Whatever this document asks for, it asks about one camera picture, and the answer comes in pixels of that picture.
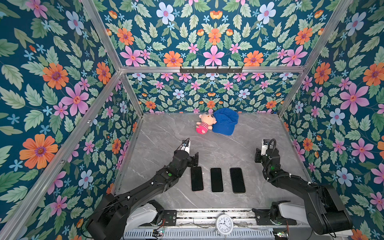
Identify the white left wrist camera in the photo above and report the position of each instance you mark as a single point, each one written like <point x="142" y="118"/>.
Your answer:
<point x="185" y="146"/>

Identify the pink plush pig toy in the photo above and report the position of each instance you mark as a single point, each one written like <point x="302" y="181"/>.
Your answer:
<point x="207" y="120"/>

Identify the blue baseball cap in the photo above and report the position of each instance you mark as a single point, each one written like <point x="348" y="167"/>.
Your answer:
<point x="226" y="119"/>

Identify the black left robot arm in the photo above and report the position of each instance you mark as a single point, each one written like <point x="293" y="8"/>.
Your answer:
<point x="109" y="219"/>

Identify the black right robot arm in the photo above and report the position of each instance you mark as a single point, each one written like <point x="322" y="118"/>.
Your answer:
<point x="324" y="210"/>

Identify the blue-edged smartphone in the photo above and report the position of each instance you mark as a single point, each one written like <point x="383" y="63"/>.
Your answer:
<point x="217" y="185"/>

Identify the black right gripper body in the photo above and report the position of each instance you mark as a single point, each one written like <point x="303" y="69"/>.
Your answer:
<point x="259" y="158"/>

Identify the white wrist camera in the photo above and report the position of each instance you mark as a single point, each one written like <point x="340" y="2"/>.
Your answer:
<point x="265" y="146"/>
<point x="185" y="146"/>

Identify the silver-edged black smartphone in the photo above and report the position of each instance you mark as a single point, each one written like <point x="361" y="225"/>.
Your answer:
<point x="237" y="180"/>

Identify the purple-edged smartphone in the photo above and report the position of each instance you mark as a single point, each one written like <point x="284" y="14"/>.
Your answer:
<point x="197" y="183"/>

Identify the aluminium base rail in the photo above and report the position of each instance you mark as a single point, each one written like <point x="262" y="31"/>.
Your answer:
<point x="245" y="218"/>

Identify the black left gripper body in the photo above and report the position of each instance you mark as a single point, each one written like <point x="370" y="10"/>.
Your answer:
<point x="188" y="162"/>

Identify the black hook rail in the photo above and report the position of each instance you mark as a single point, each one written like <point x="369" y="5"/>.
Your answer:
<point x="211" y="70"/>

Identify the white round clock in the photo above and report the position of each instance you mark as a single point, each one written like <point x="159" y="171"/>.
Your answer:
<point x="224" y="224"/>

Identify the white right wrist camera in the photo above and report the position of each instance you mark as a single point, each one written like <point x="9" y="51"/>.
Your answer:
<point x="265" y="146"/>

